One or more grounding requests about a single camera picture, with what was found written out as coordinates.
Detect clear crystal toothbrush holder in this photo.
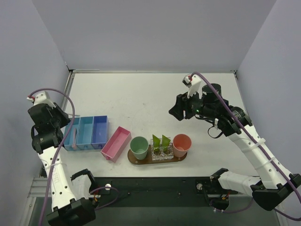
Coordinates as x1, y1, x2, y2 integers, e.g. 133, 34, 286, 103
150, 138, 174, 161

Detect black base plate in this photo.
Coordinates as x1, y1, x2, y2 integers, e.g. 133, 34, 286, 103
95, 177, 237, 208

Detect light blue plastic bin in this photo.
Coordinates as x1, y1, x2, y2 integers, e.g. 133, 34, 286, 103
64, 117, 80, 151

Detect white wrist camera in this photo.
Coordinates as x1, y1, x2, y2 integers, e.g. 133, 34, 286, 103
27, 91, 55, 107
182, 75, 202, 98

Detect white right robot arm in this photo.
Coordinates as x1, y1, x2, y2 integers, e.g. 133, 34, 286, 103
169, 83, 301, 211

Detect green plastic cup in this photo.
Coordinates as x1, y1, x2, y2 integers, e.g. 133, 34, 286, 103
130, 137, 149, 160

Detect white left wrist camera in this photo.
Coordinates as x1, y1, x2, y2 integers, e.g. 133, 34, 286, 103
27, 91, 55, 107

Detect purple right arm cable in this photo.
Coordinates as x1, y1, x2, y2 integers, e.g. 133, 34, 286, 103
190, 72, 301, 222

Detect green toothpaste tube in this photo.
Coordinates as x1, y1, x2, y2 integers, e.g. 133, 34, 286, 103
162, 135, 171, 152
152, 135, 160, 151

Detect teal plastic bin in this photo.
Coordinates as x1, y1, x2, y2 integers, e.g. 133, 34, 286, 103
77, 116, 94, 150

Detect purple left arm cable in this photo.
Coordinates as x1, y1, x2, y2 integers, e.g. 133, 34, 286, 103
27, 88, 121, 226

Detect pink plastic bin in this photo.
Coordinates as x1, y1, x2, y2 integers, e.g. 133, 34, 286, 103
101, 127, 132, 163

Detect coral plastic cup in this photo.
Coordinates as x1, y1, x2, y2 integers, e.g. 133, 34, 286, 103
173, 134, 192, 158

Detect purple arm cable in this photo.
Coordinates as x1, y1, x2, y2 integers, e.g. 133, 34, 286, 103
190, 72, 301, 222
27, 88, 121, 226

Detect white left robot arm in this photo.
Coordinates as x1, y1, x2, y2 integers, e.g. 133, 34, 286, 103
28, 103, 96, 226

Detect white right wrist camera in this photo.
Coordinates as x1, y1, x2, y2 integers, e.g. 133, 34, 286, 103
182, 75, 202, 98

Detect oval wooden tray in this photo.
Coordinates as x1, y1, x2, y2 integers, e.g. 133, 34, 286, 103
127, 149, 187, 165

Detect pink toothbrush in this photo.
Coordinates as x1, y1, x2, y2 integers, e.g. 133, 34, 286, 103
71, 128, 77, 150

